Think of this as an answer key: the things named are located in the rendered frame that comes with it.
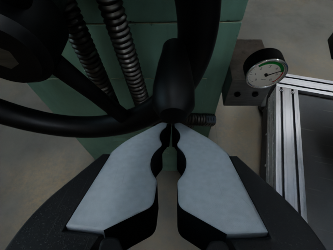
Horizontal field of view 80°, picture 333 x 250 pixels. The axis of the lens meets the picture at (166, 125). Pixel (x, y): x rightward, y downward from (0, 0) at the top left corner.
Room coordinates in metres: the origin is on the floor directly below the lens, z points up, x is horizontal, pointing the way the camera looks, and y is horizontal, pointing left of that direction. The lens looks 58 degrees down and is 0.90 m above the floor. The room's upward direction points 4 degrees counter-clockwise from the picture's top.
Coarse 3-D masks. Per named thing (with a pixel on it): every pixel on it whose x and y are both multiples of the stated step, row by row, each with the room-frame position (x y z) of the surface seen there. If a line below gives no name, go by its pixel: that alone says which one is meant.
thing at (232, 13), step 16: (80, 0) 0.32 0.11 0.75; (128, 0) 0.31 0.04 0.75; (144, 0) 0.31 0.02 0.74; (160, 0) 0.31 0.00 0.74; (224, 0) 0.30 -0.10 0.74; (240, 0) 0.30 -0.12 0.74; (96, 16) 0.31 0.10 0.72; (128, 16) 0.31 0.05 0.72; (144, 16) 0.31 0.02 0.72; (160, 16) 0.31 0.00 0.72; (176, 16) 0.30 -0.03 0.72; (224, 16) 0.30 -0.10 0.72; (240, 16) 0.30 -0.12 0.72
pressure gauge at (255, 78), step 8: (272, 48) 0.25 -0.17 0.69; (256, 56) 0.25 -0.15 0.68; (264, 56) 0.24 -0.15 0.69; (272, 56) 0.24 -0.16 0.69; (280, 56) 0.24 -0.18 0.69; (248, 64) 0.24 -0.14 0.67; (256, 64) 0.23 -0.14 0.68; (264, 64) 0.23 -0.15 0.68; (272, 64) 0.23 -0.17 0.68; (280, 64) 0.23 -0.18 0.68; (248, 72) 0.23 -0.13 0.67; (256, 72) 0.23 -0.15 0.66; (264, 72) 0.23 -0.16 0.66; (272, 72) 0.23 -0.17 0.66; (280, 72) 0.23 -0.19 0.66; (248, 80) 0.23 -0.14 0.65; (256, 80) 0.23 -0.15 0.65; (264, 80) 0.23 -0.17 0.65; (272, 80) 0.23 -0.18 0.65; (280, 80) 0.22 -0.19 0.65
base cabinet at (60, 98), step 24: (96, 24) 0.32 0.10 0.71; (144, 24) 0.31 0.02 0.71; (168, 24) 0.31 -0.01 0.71; (240, 24) 0.30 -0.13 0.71; (72, 48) 0.32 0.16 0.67; (96, 48) 0.32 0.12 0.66; (144, 48) 0.31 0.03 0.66; (216, 48) 0.30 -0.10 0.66; (120, 72) 0.31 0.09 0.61; (144, 72) 0.31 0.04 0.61; (216, 72) 0.30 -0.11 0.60; (48, 96) 0.33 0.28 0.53; (72, 96) 0.32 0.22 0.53; (120, 96) 0.31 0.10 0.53; (216, 96) 0.30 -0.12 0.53; (96, 144) 0.33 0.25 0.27; (120, 144) 0.32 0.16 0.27; (168, 168) 0.31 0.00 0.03
